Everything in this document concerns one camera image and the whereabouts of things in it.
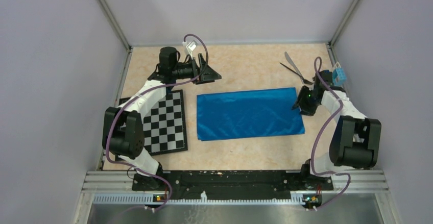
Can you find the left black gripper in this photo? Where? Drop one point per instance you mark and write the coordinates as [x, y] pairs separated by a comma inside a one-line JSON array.
[[207, 74]]

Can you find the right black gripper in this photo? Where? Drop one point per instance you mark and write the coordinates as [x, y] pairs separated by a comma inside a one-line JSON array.
[[305, 109]]

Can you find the blue satin napkin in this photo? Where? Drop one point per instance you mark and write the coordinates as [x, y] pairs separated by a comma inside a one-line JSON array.
[[248, 114]]

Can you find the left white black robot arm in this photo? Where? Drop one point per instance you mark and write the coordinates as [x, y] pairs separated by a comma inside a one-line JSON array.
[[123, 134]]

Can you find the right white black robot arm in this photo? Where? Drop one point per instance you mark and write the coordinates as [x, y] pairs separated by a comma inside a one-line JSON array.
[[355, 141]]

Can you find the colourful toy block set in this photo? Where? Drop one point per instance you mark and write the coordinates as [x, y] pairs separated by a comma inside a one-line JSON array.
[[336, 76]]

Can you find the black white checkerboard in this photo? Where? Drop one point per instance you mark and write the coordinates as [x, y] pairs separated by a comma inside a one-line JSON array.
[[164, 126]]

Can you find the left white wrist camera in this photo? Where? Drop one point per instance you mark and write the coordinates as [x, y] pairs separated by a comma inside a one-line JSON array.
[[189, 47]]

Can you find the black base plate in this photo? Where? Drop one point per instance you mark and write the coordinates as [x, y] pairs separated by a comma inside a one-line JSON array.
[[233, 184]]

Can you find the aluminium front rail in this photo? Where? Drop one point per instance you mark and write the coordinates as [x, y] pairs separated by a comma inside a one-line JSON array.
[[115, 187]]

